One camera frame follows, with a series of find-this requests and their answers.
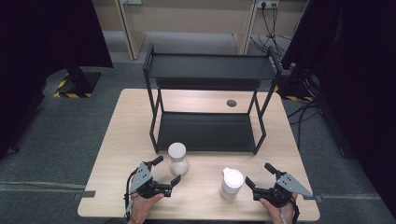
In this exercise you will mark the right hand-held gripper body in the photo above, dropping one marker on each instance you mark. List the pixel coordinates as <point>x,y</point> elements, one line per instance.
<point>288,183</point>

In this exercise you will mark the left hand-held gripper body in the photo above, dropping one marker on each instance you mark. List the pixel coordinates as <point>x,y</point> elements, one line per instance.
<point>144,182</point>

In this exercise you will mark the glass jar with spout lid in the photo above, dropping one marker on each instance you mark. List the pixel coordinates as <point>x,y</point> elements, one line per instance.
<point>232,182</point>

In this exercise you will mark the glass jar with white powder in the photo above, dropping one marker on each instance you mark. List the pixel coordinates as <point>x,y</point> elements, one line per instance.
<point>178,155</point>

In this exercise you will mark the black metal two-tier rack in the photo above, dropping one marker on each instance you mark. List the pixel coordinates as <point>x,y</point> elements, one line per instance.
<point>205,67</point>

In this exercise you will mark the person's left hand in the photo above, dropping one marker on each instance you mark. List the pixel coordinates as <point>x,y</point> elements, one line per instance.
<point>141,208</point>

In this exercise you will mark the person's right hand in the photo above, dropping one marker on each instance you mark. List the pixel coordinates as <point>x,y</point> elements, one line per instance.
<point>281,216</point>

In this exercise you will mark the grey floor tape piece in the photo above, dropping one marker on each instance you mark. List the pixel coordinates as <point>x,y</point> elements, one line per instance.
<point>316,198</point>

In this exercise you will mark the black stand base striped tape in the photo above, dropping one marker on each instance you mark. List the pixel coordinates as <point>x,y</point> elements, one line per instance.
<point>295,90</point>
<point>77,84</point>

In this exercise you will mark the black curtain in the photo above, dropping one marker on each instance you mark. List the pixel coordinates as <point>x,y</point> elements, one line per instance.
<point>358,62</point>
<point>46,46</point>

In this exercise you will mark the white wall socket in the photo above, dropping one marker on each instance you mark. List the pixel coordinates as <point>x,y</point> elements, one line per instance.
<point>267,3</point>

